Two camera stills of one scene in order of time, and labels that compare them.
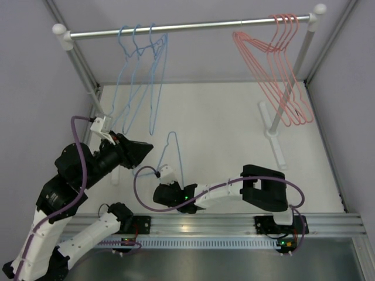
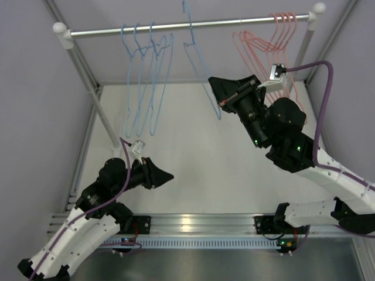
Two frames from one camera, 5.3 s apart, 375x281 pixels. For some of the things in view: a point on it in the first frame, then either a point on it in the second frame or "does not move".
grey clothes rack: [67, 37] does not move
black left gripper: [131, 152] → [153, 175]
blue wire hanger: [145, 61] → [150, 64]
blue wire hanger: [133, 68] → [140, 61]
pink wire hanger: [265, 57] → [260, 38]
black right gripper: [174, 184] → [231, 94]
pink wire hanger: [258, 56] → [276, 45]
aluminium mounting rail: [320, 225] does not move
